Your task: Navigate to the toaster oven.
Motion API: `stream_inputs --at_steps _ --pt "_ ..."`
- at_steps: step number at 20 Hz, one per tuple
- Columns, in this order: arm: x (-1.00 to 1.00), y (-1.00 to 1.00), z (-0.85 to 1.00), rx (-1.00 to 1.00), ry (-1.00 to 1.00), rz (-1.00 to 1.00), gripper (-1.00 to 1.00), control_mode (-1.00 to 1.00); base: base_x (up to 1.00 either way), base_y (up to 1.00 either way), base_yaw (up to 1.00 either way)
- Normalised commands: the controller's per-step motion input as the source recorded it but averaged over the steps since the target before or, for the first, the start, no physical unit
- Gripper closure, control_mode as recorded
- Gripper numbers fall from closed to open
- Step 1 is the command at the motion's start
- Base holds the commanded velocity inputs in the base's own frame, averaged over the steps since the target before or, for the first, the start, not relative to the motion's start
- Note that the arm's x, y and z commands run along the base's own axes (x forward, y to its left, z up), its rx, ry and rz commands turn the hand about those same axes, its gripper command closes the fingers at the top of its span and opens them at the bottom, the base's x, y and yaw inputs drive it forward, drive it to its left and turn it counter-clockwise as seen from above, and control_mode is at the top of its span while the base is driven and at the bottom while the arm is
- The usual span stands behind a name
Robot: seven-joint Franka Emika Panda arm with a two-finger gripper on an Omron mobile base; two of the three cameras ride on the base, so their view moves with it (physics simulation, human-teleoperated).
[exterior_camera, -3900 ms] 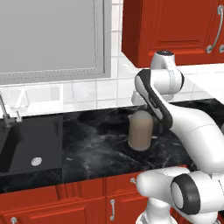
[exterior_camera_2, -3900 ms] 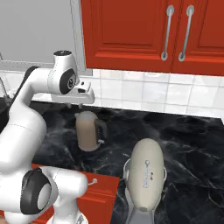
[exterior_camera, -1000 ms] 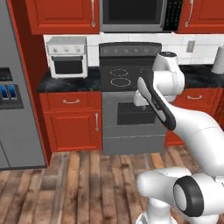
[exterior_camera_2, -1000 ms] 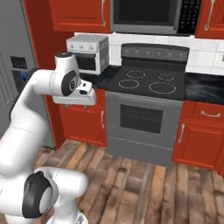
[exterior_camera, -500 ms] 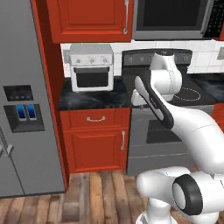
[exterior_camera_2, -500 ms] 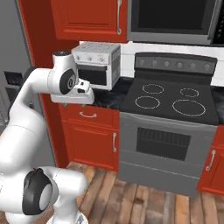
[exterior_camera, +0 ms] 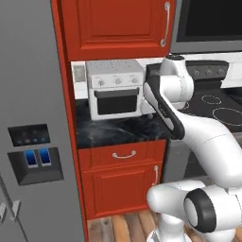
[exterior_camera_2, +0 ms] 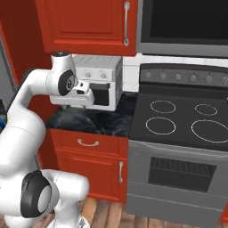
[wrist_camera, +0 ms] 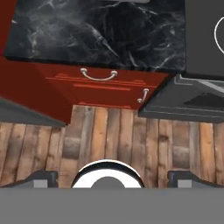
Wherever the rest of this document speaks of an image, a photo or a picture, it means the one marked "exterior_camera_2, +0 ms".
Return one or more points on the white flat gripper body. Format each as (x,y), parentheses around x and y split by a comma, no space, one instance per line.
(71,99)

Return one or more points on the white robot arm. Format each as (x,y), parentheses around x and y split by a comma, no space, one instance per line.
(22,130)

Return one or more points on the white toaster oven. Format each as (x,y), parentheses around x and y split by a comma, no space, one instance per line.
(98,66)

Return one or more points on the grey oven door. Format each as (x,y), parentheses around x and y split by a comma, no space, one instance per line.
(178,175)

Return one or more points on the grey microwave oven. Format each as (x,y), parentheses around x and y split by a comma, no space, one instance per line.
(184,26)

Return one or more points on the red drawer front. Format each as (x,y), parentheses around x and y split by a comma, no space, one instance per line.
(109,142)

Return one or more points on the red base cupboard door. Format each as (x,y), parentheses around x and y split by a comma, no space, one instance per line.
(92,175)

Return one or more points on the grey hob knob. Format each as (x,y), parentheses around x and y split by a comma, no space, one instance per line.
(162,76)
(177,77)
(224,80)
(193,78)
(208,79)
(147,75)

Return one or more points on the black hob with rings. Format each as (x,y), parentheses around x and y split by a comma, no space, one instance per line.
(178,118)

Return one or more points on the red wall cupboard door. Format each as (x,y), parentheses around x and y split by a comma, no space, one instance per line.
(86,23)

